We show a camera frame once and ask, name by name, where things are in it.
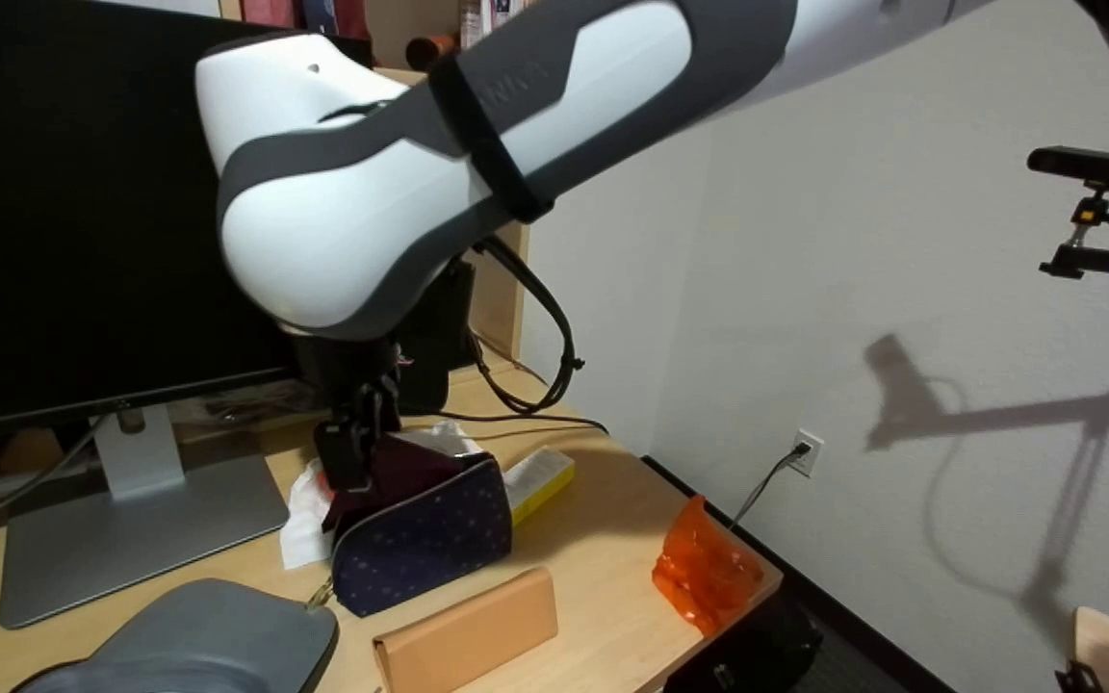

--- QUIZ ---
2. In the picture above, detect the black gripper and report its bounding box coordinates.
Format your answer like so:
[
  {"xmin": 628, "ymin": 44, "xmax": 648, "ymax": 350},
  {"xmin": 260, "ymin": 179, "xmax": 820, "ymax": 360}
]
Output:
[{"xmin": 286, "ymin": 322, "xmax": 406, "ymax": 496}]

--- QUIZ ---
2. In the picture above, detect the orange translucent plastic piece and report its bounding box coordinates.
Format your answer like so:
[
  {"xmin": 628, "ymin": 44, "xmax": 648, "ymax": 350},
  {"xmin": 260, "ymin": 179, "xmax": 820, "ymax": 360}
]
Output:
[{"xmin": 649, "ymin": 496, "xmax": 770, "ymax": 640}]

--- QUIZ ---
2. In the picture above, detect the silver monitor stand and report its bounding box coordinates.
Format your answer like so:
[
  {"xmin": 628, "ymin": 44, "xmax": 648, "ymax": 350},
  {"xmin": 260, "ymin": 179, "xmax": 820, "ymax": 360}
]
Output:
[{"xmin": 0, "ymin": 400, "xmax": 291, "ymax": 630}]

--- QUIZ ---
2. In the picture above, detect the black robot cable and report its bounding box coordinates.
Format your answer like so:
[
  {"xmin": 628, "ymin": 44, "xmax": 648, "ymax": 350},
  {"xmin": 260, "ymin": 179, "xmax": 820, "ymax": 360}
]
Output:
[{"xmin": 471, "ymin": 232, "xmax": 585, "ymax": 418}]

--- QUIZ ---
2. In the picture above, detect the black computer monitor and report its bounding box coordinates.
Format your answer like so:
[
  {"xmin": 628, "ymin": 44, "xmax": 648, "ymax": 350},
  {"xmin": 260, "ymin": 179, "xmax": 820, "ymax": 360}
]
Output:
[{"xmin": 0, "ymin": 0, "xmax": 327, "ymax": 433}]

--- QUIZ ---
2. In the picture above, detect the black desk cable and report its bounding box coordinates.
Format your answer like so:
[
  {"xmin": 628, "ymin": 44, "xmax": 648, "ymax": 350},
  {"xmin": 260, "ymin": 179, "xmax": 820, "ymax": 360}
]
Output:
[{"xmin": 441, "ymin": 405, "xmax": 607, "ymax": 438}]

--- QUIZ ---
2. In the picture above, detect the grey monitor cable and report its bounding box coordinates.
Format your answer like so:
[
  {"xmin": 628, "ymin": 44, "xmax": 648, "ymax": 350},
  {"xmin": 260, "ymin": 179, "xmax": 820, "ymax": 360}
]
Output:
[{"xmin": 0, "ymin": 418, "xmax": 114, "ymax": 542}]

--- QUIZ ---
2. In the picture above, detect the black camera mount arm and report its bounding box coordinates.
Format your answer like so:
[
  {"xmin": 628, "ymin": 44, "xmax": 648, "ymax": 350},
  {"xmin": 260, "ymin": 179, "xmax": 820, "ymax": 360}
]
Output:
[{"xmin": 1037, "ymin": 189, "xmax": 1109, "ymax": 284}]

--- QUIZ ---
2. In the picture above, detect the navy dotted pencil case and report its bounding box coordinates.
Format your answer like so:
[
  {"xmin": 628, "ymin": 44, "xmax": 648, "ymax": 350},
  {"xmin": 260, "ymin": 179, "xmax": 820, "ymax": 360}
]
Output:
[{"xmin": 323, "ymin": 433, "xmax": 516, "ymax": 618}]

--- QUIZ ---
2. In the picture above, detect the black external camera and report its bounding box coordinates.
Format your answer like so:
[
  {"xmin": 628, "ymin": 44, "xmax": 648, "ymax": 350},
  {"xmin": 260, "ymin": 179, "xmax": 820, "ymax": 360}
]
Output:
[{"xmin": 1023, "ymin": 141, "xmax": 1109, "ymax": 197}]

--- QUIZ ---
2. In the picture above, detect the red bag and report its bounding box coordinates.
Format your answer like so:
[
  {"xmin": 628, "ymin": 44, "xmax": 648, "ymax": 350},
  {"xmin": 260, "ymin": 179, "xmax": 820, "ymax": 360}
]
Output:
[{"xmin": 240, "ymin": 0, "xmax": 374, "ymax": 35}]

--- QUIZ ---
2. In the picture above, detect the white toiletry pack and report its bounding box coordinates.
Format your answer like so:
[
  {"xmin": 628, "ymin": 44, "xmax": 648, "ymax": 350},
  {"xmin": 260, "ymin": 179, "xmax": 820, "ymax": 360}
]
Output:
[{"xmin": 458, "ymin": 0, "xmax": 509, "ymax": 35}]

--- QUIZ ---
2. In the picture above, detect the yellow white box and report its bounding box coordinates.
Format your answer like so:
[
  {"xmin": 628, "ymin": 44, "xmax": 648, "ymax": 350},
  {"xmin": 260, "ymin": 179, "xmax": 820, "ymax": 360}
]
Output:
[{"xmin": 500, "ymin": 447, "xmax": 581, "ymax": 522}]

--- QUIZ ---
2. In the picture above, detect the white wall outlet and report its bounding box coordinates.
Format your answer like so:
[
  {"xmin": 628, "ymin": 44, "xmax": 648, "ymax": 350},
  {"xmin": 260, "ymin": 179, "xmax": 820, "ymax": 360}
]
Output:
[{"xmin": 790, "ymin": 425, "xmax": 830, "ymax": 481}]

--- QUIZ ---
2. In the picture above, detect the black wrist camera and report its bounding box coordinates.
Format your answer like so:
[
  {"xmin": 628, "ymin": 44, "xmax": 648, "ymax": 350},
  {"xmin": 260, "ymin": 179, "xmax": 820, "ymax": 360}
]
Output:
[{"xmin": 397, "ymin": 252, "xmax": 485, "ymax": 375}]

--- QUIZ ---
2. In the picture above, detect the white plastic bag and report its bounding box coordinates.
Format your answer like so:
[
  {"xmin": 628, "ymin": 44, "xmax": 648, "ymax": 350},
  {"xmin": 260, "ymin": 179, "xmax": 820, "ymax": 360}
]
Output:
[{"xmin": 277, "ymin": 418, "xmax": 487, "ymax": 572}]

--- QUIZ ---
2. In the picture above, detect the black plugged power cable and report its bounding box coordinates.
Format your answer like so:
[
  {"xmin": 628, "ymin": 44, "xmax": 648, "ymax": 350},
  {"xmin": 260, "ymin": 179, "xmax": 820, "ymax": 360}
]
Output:
[{"xmin": 727, "ymin": 438, "xmax": 816, "ymax": 527}]

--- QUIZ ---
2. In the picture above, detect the brown rectangular block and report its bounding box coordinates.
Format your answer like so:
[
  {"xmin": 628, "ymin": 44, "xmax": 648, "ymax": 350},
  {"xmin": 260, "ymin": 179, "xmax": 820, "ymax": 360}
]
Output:
[{"xmin": 368, "ymin": 567, "xmax": 563, "ymax": 693}]

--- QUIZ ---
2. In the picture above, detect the maroon cloth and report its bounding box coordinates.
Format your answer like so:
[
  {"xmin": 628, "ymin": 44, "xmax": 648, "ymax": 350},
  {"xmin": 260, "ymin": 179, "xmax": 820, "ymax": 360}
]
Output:
[{"xmin": 364, "ymin": 438, "xmax": 471, "ymax": 517}]

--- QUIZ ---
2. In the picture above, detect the dark small container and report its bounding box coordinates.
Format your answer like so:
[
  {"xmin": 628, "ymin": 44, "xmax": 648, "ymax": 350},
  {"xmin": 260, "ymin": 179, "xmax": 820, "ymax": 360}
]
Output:
[{"xmin": 401, "ymin": 35, "xmax": 454, "ymax": 74}]

